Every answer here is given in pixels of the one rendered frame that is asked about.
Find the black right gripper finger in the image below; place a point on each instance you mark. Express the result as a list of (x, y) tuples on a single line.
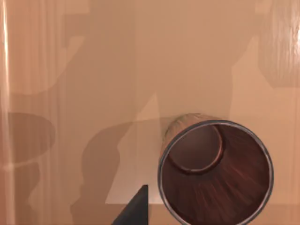
[(137, 208)]

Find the brown wooden cup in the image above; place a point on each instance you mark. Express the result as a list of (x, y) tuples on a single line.
[(215, 173)]

